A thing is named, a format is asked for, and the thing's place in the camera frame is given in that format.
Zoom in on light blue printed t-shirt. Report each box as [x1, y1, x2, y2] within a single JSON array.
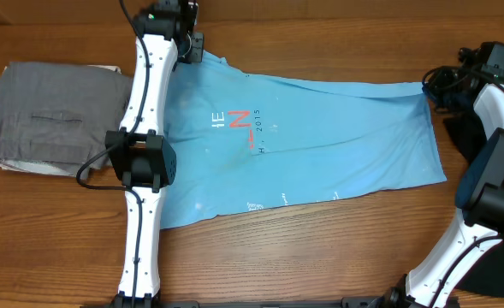
[[161, 54, 446, 228]]

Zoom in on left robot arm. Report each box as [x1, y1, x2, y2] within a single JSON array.
[[105, 1, 204, 307]]

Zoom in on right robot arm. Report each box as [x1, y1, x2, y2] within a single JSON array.
[[341, 41, 504, 307]]

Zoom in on folded grey trousers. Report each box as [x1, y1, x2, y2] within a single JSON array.
[[0, 62, 133, 177]]

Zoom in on black polo shirt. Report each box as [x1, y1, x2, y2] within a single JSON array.
[[442, 47, 504, 300]]

